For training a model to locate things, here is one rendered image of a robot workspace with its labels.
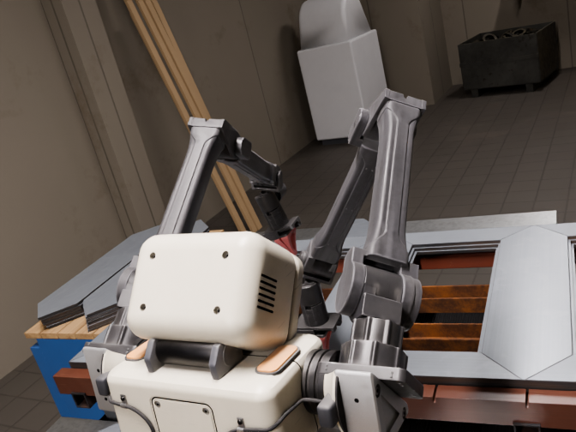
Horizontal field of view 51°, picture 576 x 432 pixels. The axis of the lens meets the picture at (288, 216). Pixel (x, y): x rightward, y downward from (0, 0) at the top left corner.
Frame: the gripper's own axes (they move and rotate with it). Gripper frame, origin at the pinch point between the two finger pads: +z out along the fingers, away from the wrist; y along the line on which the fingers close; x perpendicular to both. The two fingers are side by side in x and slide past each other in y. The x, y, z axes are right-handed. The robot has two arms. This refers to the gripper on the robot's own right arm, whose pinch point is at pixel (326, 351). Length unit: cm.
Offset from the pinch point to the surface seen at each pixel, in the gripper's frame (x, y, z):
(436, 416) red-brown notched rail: 10.7, -27.0, 7.6
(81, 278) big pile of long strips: -43, 117, 1
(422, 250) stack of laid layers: -58, -12, 4
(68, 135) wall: -193, 247, -26
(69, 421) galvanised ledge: 13, 80, 17
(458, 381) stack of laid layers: 6.1, -31.6, 2.0
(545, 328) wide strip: -12.2, -48.3, 1.3
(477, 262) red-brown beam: -59, -28, 9
